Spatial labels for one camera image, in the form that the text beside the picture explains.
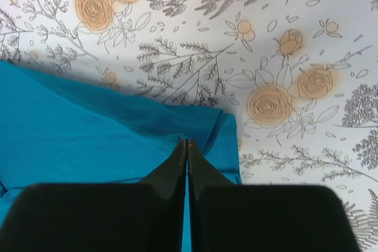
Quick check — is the floral patterned table mat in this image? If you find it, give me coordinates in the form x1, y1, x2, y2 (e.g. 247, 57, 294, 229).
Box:
1, 0, 377, 251

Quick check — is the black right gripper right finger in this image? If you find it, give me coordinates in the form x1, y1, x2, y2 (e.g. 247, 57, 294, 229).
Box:
186, 139, 359, 251

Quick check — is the teal blue t-shirt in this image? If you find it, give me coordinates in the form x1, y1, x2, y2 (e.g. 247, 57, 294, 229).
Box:
1, 63, 239, 251

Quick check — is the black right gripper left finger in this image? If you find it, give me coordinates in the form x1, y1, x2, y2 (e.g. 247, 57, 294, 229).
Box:
1, 140, 187, 251

